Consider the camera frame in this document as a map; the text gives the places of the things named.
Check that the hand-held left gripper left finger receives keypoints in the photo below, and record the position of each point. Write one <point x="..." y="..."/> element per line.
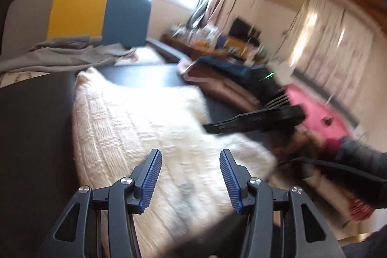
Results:
<point x="149" y="182"/>

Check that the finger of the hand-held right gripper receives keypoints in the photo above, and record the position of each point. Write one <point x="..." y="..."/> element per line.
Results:
<point x="272" y="114"/>
<point x="242" y="127"/>

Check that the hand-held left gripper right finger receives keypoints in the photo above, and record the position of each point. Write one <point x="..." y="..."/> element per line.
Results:
<point x="231" y="182"/>

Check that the cream knit sweater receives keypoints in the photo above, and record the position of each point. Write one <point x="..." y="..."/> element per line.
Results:
<point x="136" y="125"/>

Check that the person's right forearm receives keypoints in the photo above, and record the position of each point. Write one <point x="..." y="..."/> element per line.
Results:
<point x="362" y="161"/>

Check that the person's right hand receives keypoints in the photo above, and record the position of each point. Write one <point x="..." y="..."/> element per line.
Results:
<point x="308" y="143"/>

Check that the pink brown folded garment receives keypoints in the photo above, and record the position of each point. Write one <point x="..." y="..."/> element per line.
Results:
<point x="217" y="82"/>

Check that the wooden desk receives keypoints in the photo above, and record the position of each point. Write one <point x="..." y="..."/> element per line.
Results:
<point x="238" y="45"/>

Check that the black monitor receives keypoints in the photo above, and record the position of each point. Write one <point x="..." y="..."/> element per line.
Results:
<point x="242" y="28"/>

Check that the white sheer curtain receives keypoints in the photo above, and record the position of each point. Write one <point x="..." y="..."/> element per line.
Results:
<point x="332" y="43"/>

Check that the cluster of small bottles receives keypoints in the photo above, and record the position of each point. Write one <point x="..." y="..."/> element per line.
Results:
<point x="202" y="36"/>

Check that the white printed cloth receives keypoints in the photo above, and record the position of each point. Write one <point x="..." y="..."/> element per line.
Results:
<point x="145" y="57"/>

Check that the person's red knit garment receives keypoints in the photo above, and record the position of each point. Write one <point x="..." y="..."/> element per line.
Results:
<point x="361" y="209"/>

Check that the person's dark coat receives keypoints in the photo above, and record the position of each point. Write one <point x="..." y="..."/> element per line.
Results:
<point x="369" y="246"/>

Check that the grey cloth garment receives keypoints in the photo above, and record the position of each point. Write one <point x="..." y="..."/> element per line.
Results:
<point x="60" y="55"/>

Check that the grey yellow blue chair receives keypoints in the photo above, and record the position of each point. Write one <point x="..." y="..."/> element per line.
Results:
<point x="78" y="13"/>

